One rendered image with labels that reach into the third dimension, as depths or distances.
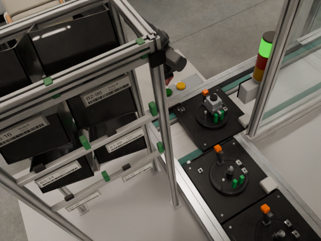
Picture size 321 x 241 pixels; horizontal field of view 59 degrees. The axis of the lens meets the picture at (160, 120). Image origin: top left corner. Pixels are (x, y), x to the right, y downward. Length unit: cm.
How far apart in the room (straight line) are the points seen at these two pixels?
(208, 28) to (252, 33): 46
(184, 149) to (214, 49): 188
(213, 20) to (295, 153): 225
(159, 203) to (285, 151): 57
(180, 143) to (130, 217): 35
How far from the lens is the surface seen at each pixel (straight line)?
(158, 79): 52
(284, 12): 78
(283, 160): 128
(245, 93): 96
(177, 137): 121
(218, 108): 112
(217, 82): 134
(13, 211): 240
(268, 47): 86
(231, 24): 326
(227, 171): 102
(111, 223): 116
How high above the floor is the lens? 195
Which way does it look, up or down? 55 degrees down
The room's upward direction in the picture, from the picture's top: 9 degrees counter-clockwise
